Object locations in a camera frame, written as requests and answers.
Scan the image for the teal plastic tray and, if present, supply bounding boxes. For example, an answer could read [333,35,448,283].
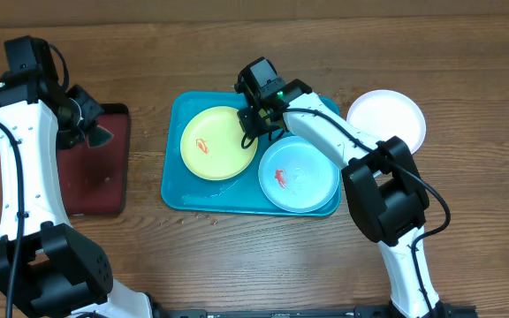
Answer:
[161,91,341,217]

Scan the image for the yellow-green plate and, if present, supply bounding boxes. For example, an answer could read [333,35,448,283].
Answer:
[180,106,258,181]

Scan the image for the light blue plate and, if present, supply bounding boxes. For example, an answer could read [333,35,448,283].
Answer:
[258,136,339,214]

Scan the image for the dark red water tray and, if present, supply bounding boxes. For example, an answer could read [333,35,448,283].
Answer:
[57,103,131,216]

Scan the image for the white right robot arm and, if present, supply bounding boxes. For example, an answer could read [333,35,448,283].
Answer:
[234,57,450,317]

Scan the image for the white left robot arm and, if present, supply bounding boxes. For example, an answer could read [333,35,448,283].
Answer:
[0,35,164,317]

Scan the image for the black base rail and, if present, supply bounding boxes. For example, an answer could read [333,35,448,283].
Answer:
[85,305,479,318]

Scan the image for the white plate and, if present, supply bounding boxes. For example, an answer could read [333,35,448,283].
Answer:
[346,89,427,154]

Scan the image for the black and pink sponge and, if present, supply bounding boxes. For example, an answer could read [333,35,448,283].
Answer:
[86,125,114,148]

